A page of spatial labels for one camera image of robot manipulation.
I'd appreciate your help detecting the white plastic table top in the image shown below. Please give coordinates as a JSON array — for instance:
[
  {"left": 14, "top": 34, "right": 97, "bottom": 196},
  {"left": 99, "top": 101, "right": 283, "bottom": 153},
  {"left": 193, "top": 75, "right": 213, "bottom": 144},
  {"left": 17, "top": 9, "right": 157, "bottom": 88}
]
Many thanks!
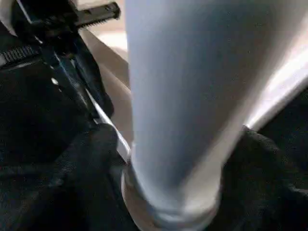
[{"left": 79, "top": 0, "right": 308, "bottom": 162}]

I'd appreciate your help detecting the black work mat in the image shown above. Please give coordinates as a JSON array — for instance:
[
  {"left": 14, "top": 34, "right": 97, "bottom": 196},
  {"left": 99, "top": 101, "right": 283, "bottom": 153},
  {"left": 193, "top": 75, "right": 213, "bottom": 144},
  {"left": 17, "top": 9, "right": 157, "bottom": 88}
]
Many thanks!
[{"left": 0, "top": 29, "right": 308, "bottom": 231}]

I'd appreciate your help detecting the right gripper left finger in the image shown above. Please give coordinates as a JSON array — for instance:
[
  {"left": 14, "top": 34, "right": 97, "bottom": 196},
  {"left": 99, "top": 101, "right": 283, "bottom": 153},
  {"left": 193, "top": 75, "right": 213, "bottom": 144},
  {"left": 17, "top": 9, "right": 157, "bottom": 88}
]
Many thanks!
[{"left": 0, "top": 123, "right": 140, "bottom": 231}]

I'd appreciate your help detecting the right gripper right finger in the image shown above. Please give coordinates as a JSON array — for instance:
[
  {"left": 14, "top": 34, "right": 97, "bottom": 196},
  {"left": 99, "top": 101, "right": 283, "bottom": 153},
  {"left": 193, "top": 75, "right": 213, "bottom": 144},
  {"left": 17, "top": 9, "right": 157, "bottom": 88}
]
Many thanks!
[{"left": 207, "top": 126, "right": 308, "bottom": 231}]

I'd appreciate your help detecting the white plastic table leg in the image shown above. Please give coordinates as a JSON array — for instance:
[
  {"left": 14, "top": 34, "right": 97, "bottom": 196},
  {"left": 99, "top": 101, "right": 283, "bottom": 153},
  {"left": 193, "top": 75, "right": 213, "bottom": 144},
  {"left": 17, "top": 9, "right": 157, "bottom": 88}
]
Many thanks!
[{"left": 120, "top": 0, "right": 308, "bottom": 231}]

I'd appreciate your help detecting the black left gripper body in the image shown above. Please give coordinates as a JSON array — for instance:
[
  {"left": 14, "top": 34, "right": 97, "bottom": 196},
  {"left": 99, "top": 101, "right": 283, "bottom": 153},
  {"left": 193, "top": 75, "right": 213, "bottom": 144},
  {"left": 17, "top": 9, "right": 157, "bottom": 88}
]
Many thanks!
[{"left": 10, "top": 0, "right": 121, "bottom": 41}]

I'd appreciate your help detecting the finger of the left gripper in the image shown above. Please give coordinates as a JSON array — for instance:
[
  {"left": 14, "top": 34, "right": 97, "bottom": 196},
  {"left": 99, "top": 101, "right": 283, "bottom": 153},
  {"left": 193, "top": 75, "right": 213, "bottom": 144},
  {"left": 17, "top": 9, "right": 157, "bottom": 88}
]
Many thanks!
[
  {"left": 41, "top": 48, "right": 99, "bottom": 123},
  {"left": 71, "top": 34, "right": 115, "bottom": 117}
]

